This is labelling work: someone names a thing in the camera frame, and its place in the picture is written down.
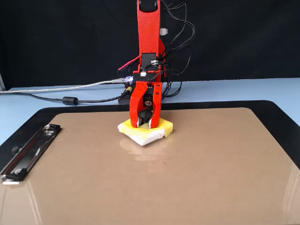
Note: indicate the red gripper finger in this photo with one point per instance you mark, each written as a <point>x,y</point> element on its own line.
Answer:
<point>157,105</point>
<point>135,105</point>

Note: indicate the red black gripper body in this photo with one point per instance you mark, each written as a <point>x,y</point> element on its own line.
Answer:
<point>148,100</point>

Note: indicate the black cone knob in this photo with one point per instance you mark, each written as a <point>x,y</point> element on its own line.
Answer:
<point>145,116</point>

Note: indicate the yellow white sponge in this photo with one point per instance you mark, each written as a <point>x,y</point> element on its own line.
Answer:
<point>145,137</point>

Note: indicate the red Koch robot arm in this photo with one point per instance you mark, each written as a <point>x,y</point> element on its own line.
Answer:
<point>148,30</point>

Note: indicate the controller circuit board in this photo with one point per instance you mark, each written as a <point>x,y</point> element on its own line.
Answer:
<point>129,79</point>

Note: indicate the brown clipboard board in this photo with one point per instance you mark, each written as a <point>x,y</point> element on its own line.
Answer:
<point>150,187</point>

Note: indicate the black backdrop cloth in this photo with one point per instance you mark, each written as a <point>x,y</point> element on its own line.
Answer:
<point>47,35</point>

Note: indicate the metal clipboard clip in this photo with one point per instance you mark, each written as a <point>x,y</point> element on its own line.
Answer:
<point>28,157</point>

